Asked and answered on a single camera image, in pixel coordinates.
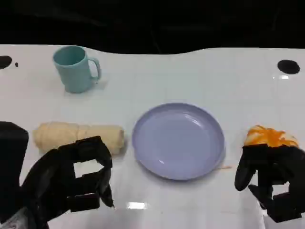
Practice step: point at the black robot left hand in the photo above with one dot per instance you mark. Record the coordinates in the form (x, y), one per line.
(54, 171)

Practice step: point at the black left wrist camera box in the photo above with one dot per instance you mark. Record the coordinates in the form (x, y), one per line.
(12, 155)

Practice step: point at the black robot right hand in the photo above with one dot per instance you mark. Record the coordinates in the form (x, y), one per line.
(281, 162)

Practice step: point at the lilac plate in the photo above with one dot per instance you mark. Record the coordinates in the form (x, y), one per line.
(178, 143)

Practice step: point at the pale green mug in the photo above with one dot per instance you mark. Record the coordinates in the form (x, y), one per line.
(74, 74)

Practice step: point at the orange and white bread roll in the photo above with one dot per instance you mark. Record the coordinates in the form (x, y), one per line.
(269, 136)

